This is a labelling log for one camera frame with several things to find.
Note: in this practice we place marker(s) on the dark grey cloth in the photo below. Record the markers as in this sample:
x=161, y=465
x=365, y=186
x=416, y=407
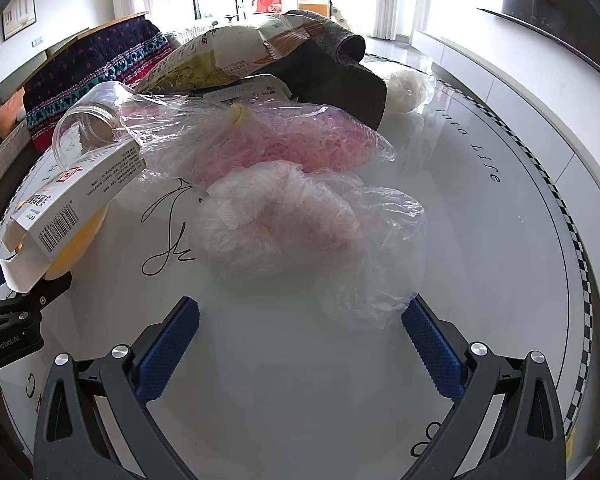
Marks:
x=330, y=80

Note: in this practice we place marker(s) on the orange cushion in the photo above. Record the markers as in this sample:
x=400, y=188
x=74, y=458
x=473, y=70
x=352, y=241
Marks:
x=5, y=115

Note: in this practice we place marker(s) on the large framed wall picture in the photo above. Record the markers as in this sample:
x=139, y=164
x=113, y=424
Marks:
x=17, y=10

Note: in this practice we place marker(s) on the clear plastic bag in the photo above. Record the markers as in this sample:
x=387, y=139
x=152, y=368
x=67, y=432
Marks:
x=384, y=260

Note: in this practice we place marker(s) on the clear plastic jar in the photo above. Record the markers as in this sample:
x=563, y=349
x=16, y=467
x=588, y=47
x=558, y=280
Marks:
x=87, y=120

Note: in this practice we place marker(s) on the crumpled pinkish plastic wrap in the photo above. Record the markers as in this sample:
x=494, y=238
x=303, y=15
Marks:
x=270, y=220

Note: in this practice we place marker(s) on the clear bag of pink shreds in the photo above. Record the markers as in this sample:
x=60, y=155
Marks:
x=290, y=135

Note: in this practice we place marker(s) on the white plastic bag ball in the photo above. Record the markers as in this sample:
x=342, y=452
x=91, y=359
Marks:
x=404, y=90

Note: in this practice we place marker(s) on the dark patterned blanket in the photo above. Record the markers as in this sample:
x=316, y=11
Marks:
x=80, y=70

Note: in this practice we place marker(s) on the white cardboard box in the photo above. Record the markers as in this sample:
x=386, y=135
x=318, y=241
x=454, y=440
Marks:
x=80, y=190

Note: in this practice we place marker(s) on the beige floor cushion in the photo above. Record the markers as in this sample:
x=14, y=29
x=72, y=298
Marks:
x=185, y=36

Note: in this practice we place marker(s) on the wooden bench frame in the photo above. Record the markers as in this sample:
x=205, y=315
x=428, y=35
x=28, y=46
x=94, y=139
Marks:
x=125, y=16

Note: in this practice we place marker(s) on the yellow plastic lid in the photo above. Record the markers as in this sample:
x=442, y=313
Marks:
x=75, y=247

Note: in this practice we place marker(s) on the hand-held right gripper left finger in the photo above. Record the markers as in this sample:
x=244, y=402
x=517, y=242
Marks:
x=172, y=347

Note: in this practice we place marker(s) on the small white labelled packet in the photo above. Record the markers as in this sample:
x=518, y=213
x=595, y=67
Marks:
x=250, y=91

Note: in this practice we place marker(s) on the white and yellow noodle packet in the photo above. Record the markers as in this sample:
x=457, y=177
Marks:
x=220, y=55

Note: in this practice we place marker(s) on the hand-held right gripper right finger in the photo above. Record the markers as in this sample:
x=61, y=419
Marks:
x=432, y=350

